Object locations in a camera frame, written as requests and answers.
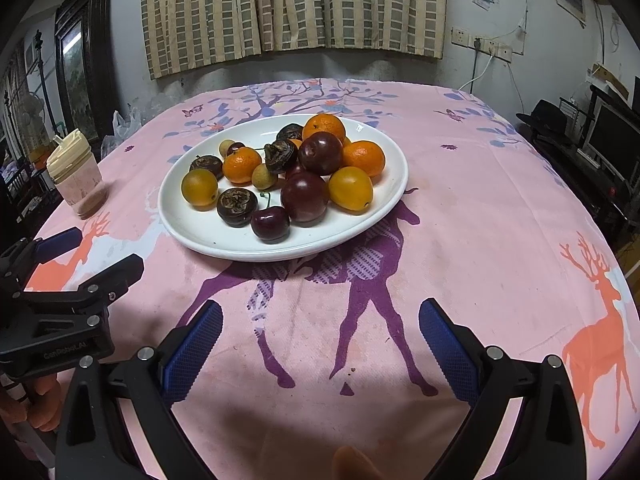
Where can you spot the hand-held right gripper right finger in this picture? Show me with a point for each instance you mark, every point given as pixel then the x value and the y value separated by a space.
pixel 450 355

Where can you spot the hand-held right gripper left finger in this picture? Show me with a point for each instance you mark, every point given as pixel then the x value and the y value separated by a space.
pixel 192 355

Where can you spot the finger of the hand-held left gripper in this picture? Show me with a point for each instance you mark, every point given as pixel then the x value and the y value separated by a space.
pixel 60 242
pixel 115 272

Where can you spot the white oval plate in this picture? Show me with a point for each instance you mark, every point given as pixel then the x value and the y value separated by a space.
pixel 200 240

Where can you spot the yellow plum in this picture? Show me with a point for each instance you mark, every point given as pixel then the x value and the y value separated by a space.
pixel 351 188
pixel 199 188

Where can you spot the dark brown water chestnut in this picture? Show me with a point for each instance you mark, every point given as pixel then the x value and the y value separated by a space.
pixel 280 155
pixel 206 166
pixel 237 206
pixel 289 132

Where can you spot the dark red cherry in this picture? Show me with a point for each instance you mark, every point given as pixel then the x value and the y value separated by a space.
pixel 236 148
pixel 270 225

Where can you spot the tan longan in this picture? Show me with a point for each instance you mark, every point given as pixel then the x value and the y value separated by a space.
pixel 264 176
pixel 225 147

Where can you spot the dark purple plum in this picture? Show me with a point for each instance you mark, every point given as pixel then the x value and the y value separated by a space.
pixel 320 152
pixel 305 197

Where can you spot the person's left hand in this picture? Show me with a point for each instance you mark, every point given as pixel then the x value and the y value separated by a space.
pixel 42 407

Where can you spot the person's right hand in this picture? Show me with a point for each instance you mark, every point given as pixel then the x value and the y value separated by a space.
pixel 352 465

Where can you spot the beige lid shaker bottle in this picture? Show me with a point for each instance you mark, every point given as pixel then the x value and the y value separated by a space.
pixel 75 175

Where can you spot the clear plastic bag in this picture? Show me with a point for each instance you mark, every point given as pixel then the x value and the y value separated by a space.
pixel 125 127

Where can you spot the standing fan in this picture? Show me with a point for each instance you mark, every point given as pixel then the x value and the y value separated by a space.
pixel 27 112

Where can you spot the pink deer print tablecloth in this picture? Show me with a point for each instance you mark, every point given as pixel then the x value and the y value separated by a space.
pixel 475 210

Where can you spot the dark wooden framed cabinet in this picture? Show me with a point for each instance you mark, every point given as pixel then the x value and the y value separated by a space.
pixel 100 60

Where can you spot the black computer desk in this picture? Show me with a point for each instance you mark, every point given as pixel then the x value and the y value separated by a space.
pixel 575 175

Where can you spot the black hat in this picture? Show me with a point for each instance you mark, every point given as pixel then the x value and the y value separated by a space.
pixel 545 117

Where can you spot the computer monitor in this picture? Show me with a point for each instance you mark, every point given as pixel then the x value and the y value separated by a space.
pixel 612 140

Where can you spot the beige grey checked curtain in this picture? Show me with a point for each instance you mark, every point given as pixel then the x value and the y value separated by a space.
pixel 290 10

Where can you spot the white wall socket strip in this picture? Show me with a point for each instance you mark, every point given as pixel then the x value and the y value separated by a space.
pixel 482 44

